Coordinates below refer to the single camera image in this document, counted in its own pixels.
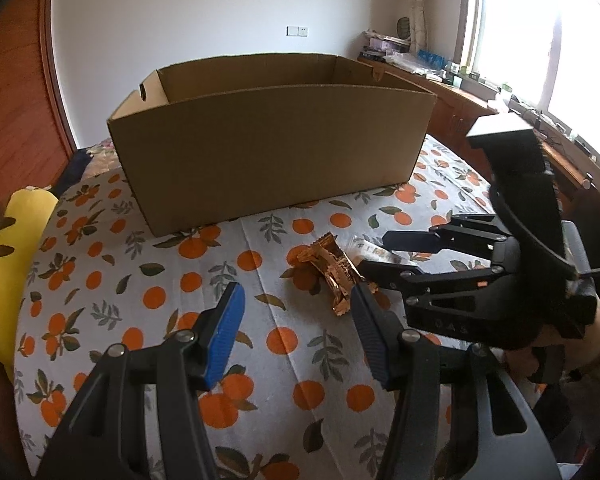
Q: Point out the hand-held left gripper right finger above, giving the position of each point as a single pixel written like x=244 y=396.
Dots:
x=372 y=335

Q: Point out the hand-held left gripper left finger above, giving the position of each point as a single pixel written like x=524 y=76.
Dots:
x=225 y=335

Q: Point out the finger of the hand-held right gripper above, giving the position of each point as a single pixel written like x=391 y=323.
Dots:
x=450 y=327
x=420 y=241

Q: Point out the copper foil snack packet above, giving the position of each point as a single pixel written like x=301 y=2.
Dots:
x=335 y=270

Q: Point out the brown cardboard box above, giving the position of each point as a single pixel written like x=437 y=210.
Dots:
x=280 y=160

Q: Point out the clear printed snack packet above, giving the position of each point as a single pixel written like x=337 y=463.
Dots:
x=365 y=249

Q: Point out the orange fruit print bedsheet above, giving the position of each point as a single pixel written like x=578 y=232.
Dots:
x=145 y=270

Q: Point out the wooden cabinet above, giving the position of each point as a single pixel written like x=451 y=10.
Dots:
x=455 y=115

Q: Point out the row of small desk items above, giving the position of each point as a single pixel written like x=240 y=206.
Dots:
x=480 y=80

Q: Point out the stack of books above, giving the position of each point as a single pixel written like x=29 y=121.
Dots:
x=382 y=44

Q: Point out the window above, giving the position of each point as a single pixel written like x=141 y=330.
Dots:
x=530 y=35

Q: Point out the grey oval fan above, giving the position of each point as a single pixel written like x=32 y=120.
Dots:
x=404 y=27

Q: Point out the floral quilt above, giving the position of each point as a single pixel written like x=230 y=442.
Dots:
x=100 y=157

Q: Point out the dark blue pillow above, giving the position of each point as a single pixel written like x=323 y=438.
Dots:
x=72 y=172

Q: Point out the yellow plush toy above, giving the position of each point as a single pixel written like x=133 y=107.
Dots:
x=10 y=270

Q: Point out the patterned curtain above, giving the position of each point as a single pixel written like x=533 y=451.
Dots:
x=416 y=5

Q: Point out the wooden wardrobe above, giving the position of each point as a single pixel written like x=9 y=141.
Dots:
x=15 y=85

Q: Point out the white wall switch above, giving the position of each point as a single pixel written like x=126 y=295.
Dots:
x=297 y=31

